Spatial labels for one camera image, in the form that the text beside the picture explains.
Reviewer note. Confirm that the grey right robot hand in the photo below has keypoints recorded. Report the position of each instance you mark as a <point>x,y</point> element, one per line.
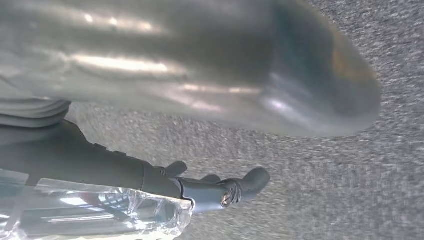
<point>198,59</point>

